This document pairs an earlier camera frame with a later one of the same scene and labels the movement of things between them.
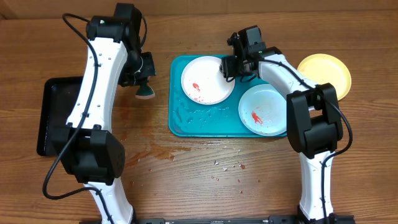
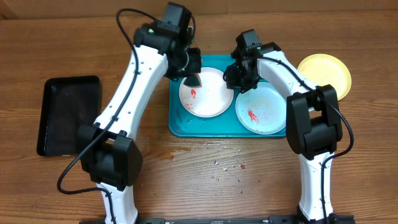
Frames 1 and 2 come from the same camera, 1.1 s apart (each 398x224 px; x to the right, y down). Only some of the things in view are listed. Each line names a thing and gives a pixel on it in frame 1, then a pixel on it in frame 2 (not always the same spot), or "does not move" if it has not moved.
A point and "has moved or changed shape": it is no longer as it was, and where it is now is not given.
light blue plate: x=263 y=111 does not move
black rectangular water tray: x=60 y=94 does not move
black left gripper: x=125 y=80 to x=194 y=66
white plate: x=203 y=82 has moved or changed shape
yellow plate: x=325 y=68 does not move
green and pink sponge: x=145 y=92 has moved or changed shape
